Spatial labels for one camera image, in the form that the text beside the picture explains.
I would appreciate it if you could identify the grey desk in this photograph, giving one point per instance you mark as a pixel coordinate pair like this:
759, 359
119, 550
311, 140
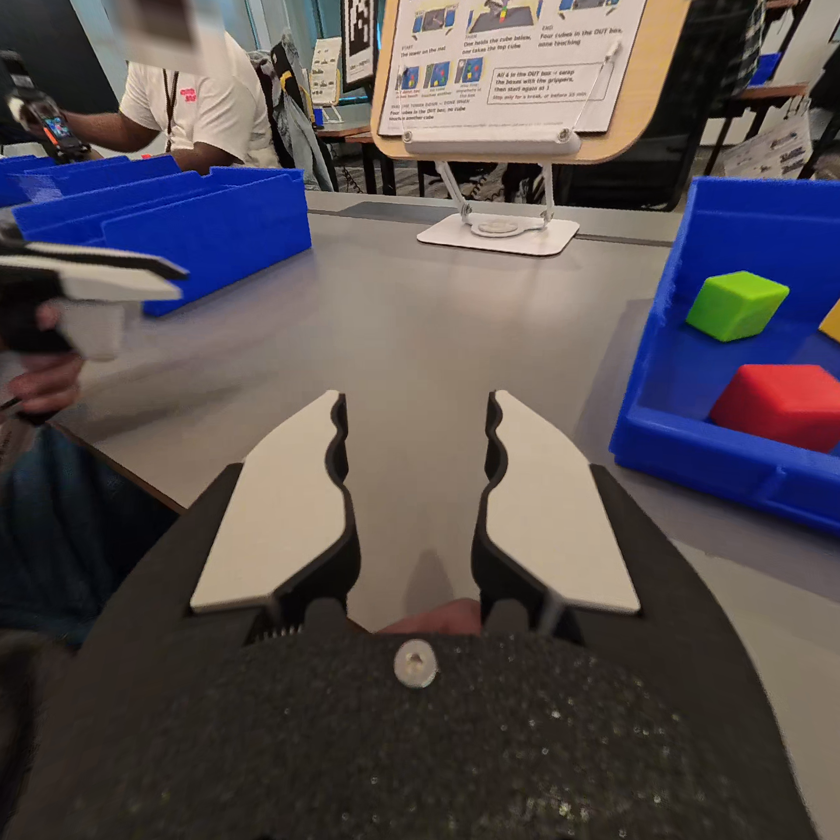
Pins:
407, 328

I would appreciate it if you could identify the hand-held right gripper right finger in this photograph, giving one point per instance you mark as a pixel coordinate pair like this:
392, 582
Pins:
558, 525

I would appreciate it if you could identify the grey jacket on chair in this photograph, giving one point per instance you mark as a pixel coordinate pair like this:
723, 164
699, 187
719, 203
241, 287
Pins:
295, 124

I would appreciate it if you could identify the person's left hand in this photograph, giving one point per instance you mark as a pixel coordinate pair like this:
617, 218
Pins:
46, 387

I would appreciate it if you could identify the printed instruction sheet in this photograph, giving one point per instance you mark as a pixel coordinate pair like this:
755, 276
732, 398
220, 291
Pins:
512, 65

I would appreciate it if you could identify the small blue bin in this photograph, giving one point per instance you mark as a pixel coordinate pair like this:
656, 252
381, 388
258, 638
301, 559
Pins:
764, 69

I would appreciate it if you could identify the wooden side table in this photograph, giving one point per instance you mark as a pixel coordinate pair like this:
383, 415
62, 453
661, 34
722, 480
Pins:
348, 134
768, 92

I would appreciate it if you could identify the green cube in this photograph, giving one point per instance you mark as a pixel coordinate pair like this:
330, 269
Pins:
738, 305

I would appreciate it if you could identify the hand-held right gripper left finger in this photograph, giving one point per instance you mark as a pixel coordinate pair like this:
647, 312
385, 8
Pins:
282, 525

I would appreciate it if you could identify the white paper sign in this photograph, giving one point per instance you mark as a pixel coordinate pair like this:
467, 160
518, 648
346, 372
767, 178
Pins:
325, 69

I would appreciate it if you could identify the wooden board document stand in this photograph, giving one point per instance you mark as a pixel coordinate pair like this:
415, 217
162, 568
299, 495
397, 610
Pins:
656, 79

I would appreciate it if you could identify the person's blue jeans leg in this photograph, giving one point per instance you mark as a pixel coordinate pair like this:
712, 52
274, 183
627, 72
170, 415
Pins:
72, 538

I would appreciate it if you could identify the black and white marker sign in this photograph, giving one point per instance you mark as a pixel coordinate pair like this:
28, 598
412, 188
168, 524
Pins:
359, 39

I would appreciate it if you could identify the blue plastic bin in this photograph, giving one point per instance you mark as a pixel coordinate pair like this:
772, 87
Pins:
85, 172
669, 394
216, 243

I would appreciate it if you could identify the red cube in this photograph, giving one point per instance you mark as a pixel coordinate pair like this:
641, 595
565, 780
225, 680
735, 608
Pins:
781, 407

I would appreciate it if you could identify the newspaper sheet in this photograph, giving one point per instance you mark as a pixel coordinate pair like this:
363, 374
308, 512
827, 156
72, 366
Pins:
771, 151

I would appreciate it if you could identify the yellow cube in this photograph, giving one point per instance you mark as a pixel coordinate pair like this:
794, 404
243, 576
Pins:
832, 328

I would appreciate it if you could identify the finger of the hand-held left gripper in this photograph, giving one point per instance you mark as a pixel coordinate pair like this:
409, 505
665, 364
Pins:
98, 254
111, 285

